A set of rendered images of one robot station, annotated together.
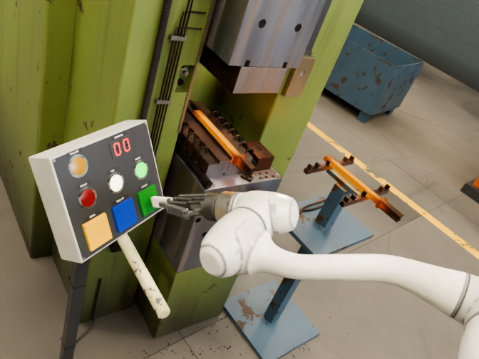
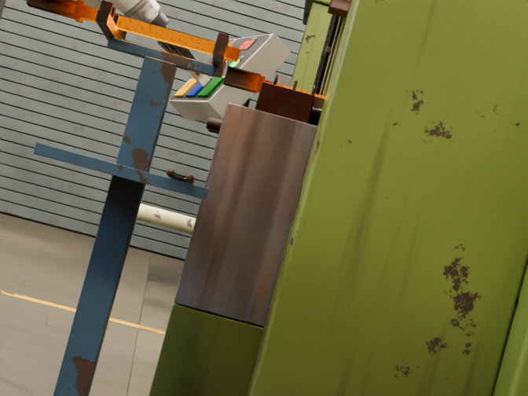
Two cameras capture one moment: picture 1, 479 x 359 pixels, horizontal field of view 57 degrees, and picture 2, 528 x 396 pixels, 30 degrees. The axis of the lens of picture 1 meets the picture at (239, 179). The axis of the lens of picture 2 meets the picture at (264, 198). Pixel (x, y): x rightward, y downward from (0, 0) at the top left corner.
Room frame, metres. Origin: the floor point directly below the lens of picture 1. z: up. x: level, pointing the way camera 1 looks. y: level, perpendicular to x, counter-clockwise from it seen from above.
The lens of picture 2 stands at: (3.16, -1.53, 0.71)
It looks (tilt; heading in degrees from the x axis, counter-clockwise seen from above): 1 degrees up; 136
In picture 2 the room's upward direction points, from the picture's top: 15 degrees clockwise
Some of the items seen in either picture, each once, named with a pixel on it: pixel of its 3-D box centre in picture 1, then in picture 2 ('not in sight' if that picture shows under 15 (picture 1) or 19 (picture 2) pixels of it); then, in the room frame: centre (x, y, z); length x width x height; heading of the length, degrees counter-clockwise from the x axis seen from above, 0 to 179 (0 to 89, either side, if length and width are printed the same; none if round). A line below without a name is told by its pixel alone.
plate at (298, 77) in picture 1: (299, 76); not in sight; (1.73, -0.07, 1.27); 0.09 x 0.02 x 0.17; 136
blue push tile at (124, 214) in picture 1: (123, 214); (199, 88); (0.91, 0.26, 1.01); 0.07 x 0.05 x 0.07; 161
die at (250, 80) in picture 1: (227, 52); not in sight; (1.56, 0.20, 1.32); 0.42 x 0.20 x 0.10; 46
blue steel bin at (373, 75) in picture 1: (353, 68); not in sight; (5.42, -0.80, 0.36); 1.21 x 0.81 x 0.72; 58
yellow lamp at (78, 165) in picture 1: (78, 166); not in sight; (0.84, 0.38, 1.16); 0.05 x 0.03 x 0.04; 136
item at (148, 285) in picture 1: (137, 266); (196, 227); (1.10, 0.23, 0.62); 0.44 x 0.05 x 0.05; 46
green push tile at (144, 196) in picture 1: (147, 200); (211, 88); (1.00, 0.23, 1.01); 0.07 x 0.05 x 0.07; 161
